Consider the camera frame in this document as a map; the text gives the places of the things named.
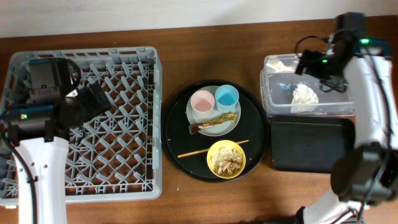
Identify white tissue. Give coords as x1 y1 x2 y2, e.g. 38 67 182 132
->
290 83 319 113

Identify gold brown snack wrapper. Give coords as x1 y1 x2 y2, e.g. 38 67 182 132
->
189 113 238 134

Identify yellow bowl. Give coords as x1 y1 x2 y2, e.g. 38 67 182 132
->
206 140 246 179

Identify food scraps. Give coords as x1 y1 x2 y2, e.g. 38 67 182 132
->
210 147 243 177

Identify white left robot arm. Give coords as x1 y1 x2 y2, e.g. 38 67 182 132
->
1 58 111 223

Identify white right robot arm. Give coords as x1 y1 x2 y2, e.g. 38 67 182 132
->
295 12 397 223

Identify grey dishwasher rack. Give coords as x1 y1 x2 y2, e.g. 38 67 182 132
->
1 47 162 203

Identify clear plastic bin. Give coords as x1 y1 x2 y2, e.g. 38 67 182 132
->
261 54 354 116

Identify black rectangular tray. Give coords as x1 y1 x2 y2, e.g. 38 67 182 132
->
271 115 355 174

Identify round black tray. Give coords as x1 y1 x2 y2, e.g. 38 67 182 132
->
161 80 271 183

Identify blue cup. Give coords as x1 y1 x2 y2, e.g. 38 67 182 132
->
215 85 239 113

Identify wooden chopstick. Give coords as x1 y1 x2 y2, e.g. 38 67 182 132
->
177 139 249 158

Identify pale grey plate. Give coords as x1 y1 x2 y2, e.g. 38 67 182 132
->
185 94 241 137

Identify pink cup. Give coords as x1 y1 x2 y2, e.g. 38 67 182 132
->
190 90 215 118

